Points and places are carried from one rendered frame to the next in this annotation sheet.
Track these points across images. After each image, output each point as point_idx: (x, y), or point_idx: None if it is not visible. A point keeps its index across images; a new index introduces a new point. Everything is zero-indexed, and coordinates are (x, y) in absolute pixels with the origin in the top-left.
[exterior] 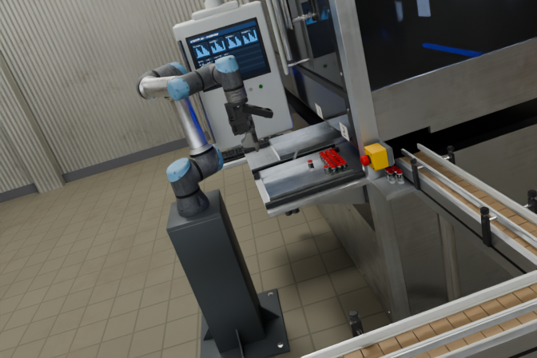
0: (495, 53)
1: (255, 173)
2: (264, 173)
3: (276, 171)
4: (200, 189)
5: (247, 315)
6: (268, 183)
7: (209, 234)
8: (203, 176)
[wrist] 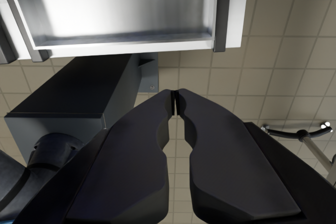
0: None
1: (11, 53)
2: (35, 28)
3: None
4: (39, 158)
5: (135, 57)
6: (90, 24)
7: (113, 121)
8: (22, 172)
